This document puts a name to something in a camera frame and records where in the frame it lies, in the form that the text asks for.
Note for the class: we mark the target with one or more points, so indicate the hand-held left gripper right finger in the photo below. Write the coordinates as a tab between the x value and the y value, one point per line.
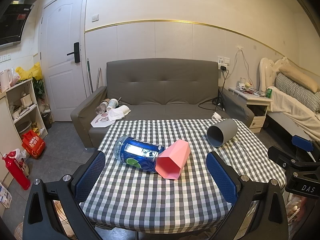
220	177

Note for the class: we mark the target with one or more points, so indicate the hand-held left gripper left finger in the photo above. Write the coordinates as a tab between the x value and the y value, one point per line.
91	175

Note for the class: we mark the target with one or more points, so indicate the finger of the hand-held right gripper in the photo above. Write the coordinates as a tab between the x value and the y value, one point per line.
280	155
302	142

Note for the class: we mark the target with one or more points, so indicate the pink faceted cup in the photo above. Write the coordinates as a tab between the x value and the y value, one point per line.
172	160

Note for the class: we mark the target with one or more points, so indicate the grey cup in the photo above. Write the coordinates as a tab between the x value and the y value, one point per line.
228	130

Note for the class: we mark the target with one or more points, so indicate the white paper cup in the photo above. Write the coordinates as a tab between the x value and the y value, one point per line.
124	110

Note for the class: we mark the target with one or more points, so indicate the paper cup with lid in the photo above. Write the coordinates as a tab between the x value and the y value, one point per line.
112	104

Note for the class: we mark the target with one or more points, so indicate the clear bag of goods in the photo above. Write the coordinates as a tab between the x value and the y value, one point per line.
300	210

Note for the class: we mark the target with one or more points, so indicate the bed with pillows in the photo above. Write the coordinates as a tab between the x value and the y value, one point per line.
290	107

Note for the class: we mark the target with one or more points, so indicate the blue drink can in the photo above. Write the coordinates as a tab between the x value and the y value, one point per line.
132	152

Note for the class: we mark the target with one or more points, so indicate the checkered grey pillow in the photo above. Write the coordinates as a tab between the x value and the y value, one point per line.
297	90

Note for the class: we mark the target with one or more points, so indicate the white pink paper bag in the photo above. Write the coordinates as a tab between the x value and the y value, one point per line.
100	121

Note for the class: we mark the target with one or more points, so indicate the white nightstand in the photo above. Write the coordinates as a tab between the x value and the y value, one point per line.
257	102

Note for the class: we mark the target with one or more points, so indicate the green drink can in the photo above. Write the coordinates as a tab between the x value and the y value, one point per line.
269	93

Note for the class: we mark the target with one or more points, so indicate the crumpled white tissue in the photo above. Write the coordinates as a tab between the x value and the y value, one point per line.
216	115

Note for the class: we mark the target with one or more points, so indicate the red shopping bag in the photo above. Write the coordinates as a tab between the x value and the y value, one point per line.
33	145

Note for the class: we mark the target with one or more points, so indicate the beige pillow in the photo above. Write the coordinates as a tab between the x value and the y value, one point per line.
297	77

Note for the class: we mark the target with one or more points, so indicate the white cloth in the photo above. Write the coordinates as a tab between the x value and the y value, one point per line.
116	114

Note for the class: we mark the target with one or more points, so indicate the clear plastic bottle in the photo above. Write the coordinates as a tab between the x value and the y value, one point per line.
102	107

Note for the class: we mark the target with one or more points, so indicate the red fire extinguisher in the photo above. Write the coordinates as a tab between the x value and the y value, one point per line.
16	172

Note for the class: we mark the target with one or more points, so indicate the white bed headboard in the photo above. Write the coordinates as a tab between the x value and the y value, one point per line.
266	72

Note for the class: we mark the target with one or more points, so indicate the small white jar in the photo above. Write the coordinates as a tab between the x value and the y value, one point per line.
242	80

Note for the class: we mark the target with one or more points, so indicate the white shelf unit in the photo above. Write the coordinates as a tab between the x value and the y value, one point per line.
27	120

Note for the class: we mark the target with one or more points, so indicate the small white box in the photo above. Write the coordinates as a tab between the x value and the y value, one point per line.
5	196

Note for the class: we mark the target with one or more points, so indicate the metal pole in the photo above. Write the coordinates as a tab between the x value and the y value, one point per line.
98	77

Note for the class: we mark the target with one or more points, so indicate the green potted plant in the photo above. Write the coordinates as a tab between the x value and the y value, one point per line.
39	88

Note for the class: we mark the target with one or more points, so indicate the black charger plug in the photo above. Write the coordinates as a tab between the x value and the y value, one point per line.
223	68

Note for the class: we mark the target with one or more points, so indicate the grey sofa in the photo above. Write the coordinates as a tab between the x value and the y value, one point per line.
162	87

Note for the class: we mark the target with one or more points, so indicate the yellow plastic bag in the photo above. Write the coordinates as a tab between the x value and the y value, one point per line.
32	71

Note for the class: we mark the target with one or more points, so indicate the pale pink kettle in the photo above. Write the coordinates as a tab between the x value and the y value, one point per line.
5	80

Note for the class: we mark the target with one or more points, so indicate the white door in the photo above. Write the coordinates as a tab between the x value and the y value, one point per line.
62	30

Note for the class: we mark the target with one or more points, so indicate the black range hood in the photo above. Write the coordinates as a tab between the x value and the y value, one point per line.
12	25

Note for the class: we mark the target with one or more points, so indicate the white wall socket panel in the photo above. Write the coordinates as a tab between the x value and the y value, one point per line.
223	60

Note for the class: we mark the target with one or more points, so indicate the white wall sockets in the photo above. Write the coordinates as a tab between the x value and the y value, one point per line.
5	58

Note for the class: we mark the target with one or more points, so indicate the white light switch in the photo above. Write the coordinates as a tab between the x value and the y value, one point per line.
95	17

